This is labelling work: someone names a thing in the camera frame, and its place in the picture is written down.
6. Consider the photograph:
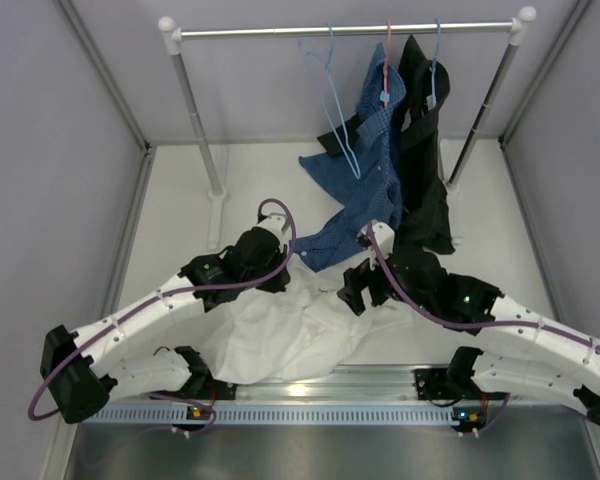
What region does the aluminium frame post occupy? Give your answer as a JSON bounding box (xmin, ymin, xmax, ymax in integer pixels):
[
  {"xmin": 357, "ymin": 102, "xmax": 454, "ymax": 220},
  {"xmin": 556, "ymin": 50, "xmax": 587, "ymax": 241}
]
[
  {"xmin": 54, "ymin": 0, "xmax": 156, "ymax": 241},
  {"xmin": 498, "ymin": 1, "xmax": 596, "ymax": 320}
]

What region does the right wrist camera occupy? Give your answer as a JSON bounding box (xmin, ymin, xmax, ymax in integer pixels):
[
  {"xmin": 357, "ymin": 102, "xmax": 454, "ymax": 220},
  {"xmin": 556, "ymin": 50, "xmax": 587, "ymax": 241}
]
[{"xmin": 356, "ymin": 220, "xmax": 395, "ymax": 259}]

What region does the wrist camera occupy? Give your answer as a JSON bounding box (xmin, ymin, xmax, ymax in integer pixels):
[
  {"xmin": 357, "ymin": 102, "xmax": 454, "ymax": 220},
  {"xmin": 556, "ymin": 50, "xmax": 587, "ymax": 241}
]
[
  {"xmin": 356, "ymin": 220, "xmax": 395, "ymax": 259},
  {"xmin": 256, "ymin": 213, "xmax": 291, "ymax": 246}
]

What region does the blue checked shirt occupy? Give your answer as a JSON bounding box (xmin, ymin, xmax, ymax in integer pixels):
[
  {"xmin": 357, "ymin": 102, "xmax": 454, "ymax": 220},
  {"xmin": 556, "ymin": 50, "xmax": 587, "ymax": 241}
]
[{"xmin": 296, "ymin": 43, "xmax": 406, "ymax": 272}]

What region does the perforated cable duct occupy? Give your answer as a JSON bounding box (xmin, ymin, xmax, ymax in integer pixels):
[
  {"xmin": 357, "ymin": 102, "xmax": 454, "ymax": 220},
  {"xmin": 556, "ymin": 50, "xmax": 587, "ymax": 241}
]
[{"xmin": 87, "ymin": 402, "xmax": 480, "ymax": 427}]

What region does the white shirt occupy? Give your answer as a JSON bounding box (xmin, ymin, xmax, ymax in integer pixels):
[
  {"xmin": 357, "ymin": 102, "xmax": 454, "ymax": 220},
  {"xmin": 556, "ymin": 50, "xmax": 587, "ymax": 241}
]
[{"xmin": 191, "ymin": 255, "xmax": 414, "ymax": 385}]

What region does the black shirt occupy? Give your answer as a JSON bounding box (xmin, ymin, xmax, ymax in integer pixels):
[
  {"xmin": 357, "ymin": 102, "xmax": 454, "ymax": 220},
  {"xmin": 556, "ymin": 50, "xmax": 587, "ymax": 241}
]
[{"xmin": 318, "ymin": 37, "xmax": 455, "ymax": 255}]

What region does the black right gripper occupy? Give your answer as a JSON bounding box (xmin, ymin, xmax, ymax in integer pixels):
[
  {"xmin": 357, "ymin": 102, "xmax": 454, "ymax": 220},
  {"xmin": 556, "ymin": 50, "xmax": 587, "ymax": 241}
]
[{"xmin": 338, "ymin": 243, "xmax": 433, "ymax": 316}]

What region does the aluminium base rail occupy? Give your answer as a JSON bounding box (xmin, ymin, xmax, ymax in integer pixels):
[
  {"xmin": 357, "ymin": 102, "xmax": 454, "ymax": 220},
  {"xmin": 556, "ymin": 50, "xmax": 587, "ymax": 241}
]
[{"xmin": 229, "ymin": 363, "xmax": 600, "ymax": 401}]

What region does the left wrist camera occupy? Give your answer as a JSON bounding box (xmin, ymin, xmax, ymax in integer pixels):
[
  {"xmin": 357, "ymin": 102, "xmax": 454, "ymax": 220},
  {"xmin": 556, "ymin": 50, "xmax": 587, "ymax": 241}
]
[{"xmin": 256, "ymin": 213, "xmax": 291, "ymax": 246}]

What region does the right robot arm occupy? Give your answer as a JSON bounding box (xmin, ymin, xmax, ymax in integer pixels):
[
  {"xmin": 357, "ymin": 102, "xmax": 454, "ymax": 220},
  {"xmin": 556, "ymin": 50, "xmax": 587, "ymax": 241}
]
[{"xmin": 338, "ymin": 251, "xmax": 600, "ymax": 427}]

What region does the white clothes rack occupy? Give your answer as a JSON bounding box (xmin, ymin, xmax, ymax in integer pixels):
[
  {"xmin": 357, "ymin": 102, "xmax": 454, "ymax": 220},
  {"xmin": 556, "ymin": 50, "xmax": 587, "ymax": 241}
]
[{"xmin": 157, "ymin": 5, "xmax": 538, "ymax": 251}]

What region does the pink hanger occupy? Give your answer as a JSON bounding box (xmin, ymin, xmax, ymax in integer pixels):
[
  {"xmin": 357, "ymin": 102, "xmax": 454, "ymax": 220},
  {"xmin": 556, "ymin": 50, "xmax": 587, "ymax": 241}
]
[{"xmin": 381, "ymin": 20, "xmax": 392, "ymax": 108}]

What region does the right aluminium frame post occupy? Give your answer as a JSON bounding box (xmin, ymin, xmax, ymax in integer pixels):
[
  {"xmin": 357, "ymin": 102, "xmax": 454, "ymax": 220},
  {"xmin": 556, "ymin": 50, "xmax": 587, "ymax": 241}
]
[{"xmin": 498, "ymin": 1, "xmax": 596, "ymax": 320}]

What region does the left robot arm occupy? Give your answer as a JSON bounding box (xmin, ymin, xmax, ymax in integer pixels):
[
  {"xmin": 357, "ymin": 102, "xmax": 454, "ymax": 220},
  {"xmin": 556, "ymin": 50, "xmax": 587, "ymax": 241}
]
[{"xmin": 40, "ymin": 215, "xmax": 290, "ymax": 424}]

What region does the light blue hanger with black shirt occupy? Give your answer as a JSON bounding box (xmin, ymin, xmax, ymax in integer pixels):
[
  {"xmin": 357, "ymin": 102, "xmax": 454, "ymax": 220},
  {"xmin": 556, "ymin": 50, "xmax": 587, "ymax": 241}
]
[{"xmin": 427, "ymin": 18, "xmax": 442, "ymax": 110}]

